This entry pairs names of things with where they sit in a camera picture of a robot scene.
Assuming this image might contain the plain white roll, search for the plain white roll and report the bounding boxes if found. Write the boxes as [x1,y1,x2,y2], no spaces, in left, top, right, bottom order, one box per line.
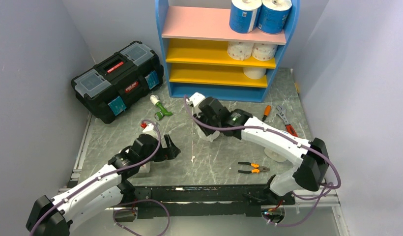
[243,67,267,80]
[193,111,220,142]

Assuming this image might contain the white dotted roll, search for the white dotted roll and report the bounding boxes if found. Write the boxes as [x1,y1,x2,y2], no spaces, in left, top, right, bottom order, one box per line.
[227,41,254,61]

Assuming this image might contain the blue cartoon roll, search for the blue cartoon roll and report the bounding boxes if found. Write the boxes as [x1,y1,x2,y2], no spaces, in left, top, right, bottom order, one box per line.
[257,0,292,34]

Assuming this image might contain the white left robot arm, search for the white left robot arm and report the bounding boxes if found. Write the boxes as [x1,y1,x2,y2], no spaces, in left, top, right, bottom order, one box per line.
[26,134,181,236]

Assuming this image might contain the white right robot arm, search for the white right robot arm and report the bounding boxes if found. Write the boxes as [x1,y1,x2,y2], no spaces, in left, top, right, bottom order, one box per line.
[186,92,329,204]

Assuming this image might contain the blue shelf unit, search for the blue shelf unit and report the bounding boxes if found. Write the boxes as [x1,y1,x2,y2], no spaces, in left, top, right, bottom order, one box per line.
[155,0,300,102]

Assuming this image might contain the green pipe valve fitting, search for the green pipe valve fitting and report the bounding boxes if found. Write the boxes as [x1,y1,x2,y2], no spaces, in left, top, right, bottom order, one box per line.
[150,95,173,120]

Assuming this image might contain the black toolbox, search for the black toolbox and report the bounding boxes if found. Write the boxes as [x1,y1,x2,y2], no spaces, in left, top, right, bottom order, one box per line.
[71,41,164,124]

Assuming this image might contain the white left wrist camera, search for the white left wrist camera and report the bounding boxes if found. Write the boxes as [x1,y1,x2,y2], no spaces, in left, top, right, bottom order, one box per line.
[141,122,159,139]

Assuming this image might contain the orange handled screwdriver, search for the orange handled screwdriver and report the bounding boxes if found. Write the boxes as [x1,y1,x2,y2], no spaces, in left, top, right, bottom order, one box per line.
[261,105,272,122]

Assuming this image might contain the red handled adjustable wrench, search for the red handled adjustable wrench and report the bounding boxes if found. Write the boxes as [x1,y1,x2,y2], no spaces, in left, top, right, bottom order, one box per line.
[276,105,298,137]

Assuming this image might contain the orange handled pliers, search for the orange handled pliers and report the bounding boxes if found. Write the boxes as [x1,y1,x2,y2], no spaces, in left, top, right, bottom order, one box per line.
[238,161,270,174]

